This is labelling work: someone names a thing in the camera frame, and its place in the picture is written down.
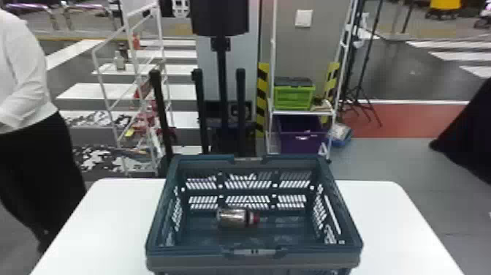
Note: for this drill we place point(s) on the purple crate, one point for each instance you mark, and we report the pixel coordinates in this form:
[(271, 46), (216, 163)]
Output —
[(299, 138)]

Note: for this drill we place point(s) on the green crate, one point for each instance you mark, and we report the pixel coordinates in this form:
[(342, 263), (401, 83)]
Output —
[(293, 96)]

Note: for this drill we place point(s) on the brown bottle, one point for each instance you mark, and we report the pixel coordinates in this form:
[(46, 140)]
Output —
[(234, 217)]

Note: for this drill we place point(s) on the person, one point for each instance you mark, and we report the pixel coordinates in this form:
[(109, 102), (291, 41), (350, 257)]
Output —
[(27, 153)]

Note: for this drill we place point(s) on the blue basket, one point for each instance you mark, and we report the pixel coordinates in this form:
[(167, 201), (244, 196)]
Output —
[(192, 238)]

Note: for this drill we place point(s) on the white shelf trolley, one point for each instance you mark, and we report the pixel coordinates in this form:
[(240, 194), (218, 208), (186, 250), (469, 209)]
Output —
[(299, 112)]

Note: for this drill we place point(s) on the yellow black striped post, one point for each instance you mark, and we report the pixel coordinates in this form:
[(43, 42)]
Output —
[(262, 98), (331, 80)]

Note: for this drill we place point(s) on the black tripod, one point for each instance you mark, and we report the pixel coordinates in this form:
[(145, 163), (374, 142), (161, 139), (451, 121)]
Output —
[(362, 77)]

